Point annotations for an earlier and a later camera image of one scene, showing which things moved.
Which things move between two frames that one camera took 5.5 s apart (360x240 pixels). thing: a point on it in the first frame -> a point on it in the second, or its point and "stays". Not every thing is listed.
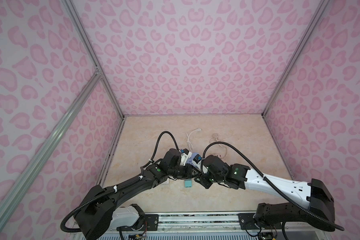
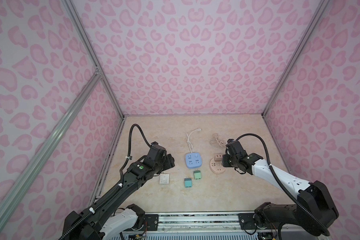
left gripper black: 189,173 -> 170,162
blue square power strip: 190,158 stays
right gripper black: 199,179 -> 223,158
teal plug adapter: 188,183 stays
